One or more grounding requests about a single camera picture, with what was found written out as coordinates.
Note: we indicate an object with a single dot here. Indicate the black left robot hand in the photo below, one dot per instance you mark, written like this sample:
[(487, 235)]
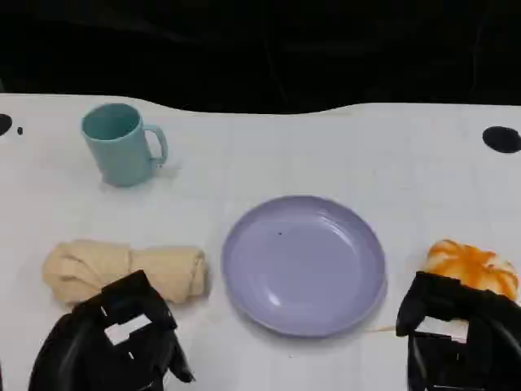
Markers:
[(81, 350)]

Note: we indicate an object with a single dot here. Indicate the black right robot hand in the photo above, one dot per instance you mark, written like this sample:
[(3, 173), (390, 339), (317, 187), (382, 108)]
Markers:
[(488, 326)]

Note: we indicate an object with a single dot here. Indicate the beige towel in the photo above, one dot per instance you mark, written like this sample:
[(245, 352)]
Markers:
[(81, 264)]

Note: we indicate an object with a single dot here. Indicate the orange and white bread roll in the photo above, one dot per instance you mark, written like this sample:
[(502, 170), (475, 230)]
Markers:
[(468, 260)]

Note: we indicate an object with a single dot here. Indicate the large black table grommet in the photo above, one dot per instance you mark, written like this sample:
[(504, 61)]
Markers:
[(502, 139)]

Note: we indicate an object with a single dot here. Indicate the pale green mug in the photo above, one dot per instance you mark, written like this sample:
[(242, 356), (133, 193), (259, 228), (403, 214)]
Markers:
[(122, 159)]

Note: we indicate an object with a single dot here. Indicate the lilac plate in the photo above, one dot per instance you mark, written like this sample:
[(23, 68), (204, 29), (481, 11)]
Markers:
[(301, 269)]

